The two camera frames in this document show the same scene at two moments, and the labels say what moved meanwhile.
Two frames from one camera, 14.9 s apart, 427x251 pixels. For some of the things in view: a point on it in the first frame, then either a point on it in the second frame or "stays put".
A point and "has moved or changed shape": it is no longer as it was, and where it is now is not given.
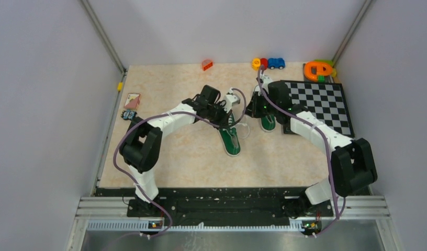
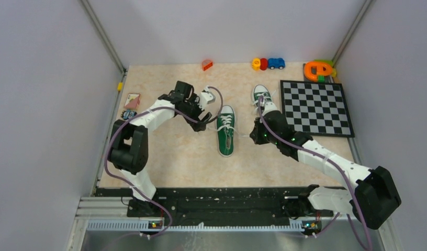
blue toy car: x=278 y=63 stays put
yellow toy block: x=256 y=64 stays put
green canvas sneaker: x=230 y=137 has moved or changed shape
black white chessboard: x=326 y=102 stays put
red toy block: x=265 y=61 stays put
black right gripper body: x=262 y=106 -> x=262 y=136
